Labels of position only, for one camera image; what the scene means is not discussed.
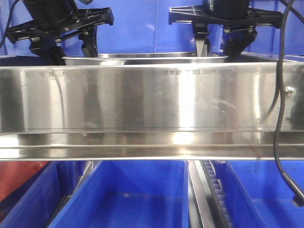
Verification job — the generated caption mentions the blue bin lower right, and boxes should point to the blue bin lower right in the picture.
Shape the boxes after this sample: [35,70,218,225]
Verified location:
[213,161,304,228]

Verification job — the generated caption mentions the blue bin lower center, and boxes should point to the blue bin lower center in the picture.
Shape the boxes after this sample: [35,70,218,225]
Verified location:
[50,160,189,228]

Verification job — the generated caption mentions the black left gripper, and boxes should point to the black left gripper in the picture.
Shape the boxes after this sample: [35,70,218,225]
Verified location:
[6,0,114,65]

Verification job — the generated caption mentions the blue bin lower left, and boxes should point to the blue bin lower left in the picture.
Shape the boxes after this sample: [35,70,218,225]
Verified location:
[0,161,75,228]

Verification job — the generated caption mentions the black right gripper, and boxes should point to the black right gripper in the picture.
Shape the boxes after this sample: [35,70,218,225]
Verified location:
[169,0,283,59]

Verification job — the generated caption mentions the red bin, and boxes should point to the red bin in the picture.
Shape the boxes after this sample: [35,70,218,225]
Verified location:
[0,161,48,201]

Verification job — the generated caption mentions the stainless steel front rail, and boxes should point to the stainless steel front rail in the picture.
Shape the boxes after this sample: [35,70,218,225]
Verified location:
[0,61,304,162]

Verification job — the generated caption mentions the silver metal tray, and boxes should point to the silver metal tray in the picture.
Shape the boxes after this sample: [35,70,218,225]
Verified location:
[63,52,228,66]

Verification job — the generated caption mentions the black roller track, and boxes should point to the black roller track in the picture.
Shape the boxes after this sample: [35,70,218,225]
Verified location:
[200,161,233,228]

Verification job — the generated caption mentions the blue bin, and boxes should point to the blue bin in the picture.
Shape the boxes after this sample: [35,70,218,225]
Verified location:
[0,161,75,228]
[213,161,304,228]
[50,160,189,228]

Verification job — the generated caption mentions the black cable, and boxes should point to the black cable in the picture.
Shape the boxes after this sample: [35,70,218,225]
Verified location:
[273,0,304,207]

